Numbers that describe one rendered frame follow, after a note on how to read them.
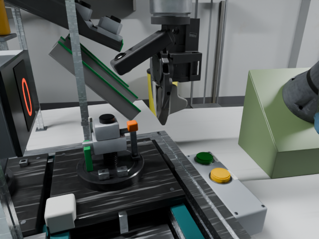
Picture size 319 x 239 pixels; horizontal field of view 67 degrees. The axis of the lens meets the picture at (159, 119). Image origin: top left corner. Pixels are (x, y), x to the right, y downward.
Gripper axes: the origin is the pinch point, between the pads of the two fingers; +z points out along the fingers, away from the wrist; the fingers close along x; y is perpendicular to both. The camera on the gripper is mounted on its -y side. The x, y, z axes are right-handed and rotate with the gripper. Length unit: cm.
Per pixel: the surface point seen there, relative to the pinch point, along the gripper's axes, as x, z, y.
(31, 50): 319, 22, -70
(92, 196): -7.2, 10.4, -15.4
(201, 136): 27.2, 21.5, 25.5
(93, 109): 69, 21, -11
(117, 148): -2.2, 4.0, -9.5
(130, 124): -0.8, -0.1, -6.4
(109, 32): 24.5, -16.1, -5.8
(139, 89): 290, 80, 66
